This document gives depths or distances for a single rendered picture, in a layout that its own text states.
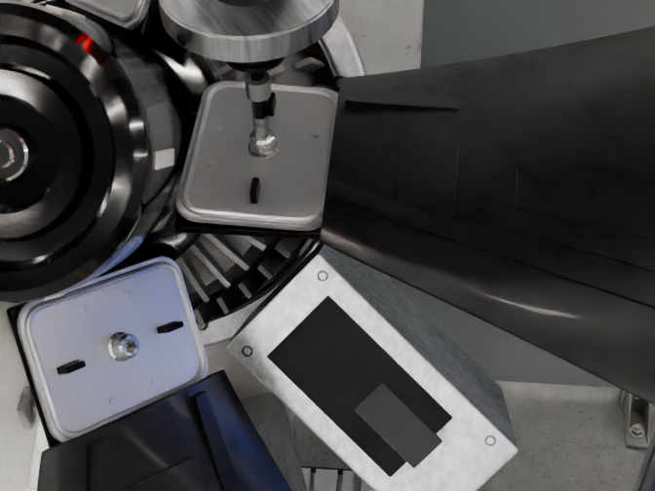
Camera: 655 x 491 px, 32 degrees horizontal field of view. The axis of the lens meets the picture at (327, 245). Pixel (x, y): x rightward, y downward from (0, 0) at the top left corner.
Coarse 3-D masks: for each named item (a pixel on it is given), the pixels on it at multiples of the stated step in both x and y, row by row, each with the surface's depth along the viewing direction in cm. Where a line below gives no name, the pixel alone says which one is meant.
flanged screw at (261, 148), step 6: (252, 132) 49; (270, 132) 49; (252, 138) 49; (258, 138) 49; (264, 138) 49; (270, 138) 49; (252, 144) 49; (258, 144) 49; (264, 144) 49; (270, 144) 49; (276, 144) 50; (252, 150) 49; (258, 150) 49; (264, 150) 49; (270, 150) 49; (276, 150) 49; (252, 156) 49; (258, 156) 49; (264, 156) 49; (270, 156) 49
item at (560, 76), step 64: (448, 64) 53; (512, 64) 52; (576, 64) 52; (640, 64) 51; (384, 128) 50; (448, 128) 50; (512, 128) 50; (576, 128) 50; (640, 128) 49; (384, 192) 47; (448, 192) 47; (512, 192) 47; (576, 192) 47; (640, 192) 47; (384, 256) 46; (448, 256) 46; (512, 256) 46; (576, 256) 46; (640, 256) 46; (512, 320) 45; (576, 320) 45; (640, 320) 45; (640, 384) 44
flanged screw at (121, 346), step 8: (112, 336) 51; (120, 336) 51; (128, 336) 51; (112, 344) 51; (120, 344) 50; (128, 344) 51; (136, 344) 51; (112, 352) 51; (120, 352) 51; (128, 352) 51; (136, 352) 51; (120, 360) 51
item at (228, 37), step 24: (168, 0) 42; (192, 0) 42; (216, 0) 42; (288, 0) 42; (312, 0) 42; (336, 0) 43; (168, 24) 42; (192, 24) 41; (216, 24) 41; (240, 24) 41; (264, 24) 41; (288, 24) 41; (312, 24) 42; (192, 48) 42; (216, 48) 41; (240, 48) 41; (264, 48) 41; (288, 48) 42
